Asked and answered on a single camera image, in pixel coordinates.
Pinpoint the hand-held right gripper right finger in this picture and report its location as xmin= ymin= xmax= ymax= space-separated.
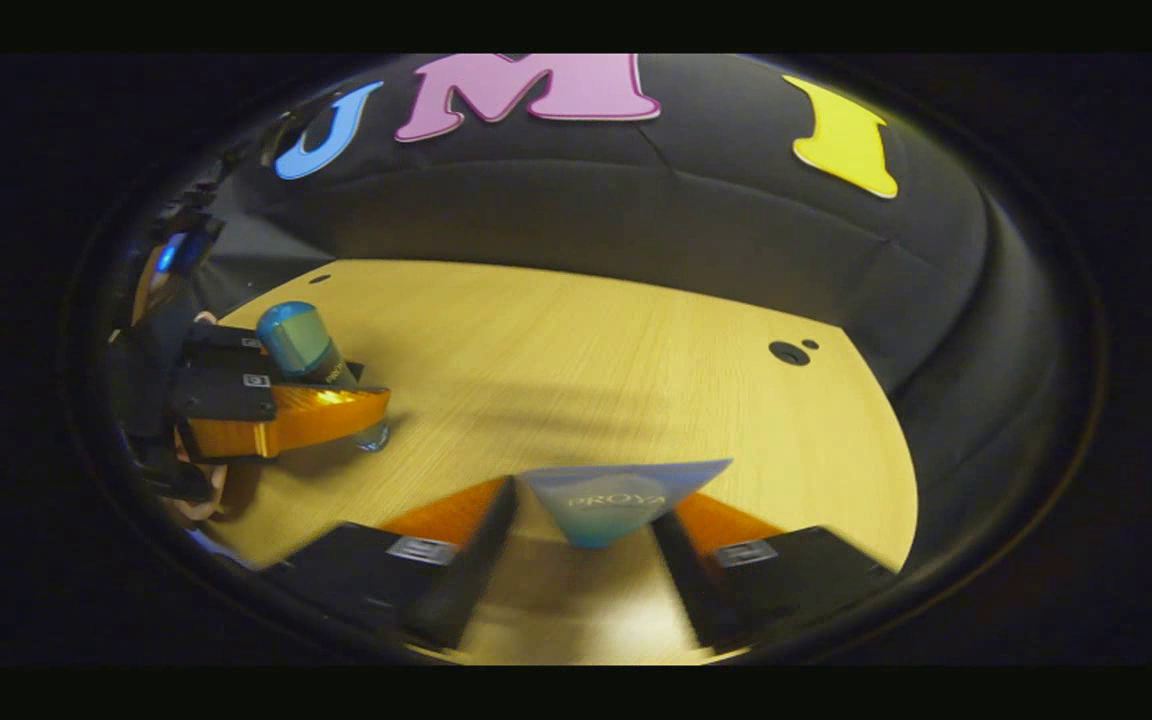
xmin=651 ymin=490 xmax=902 ymax=651

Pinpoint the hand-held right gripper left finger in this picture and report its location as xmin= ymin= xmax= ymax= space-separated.
xmin=261 ymin=476 xmax=520 ymax=651

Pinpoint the teal capped green bottle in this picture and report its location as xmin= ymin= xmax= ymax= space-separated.
xmin=256 ymin=300 xmax=392 ymax=453

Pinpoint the light blue squeeze tube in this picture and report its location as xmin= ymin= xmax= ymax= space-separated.
xmin=519 ymin=458 xmax=735 ymax=551

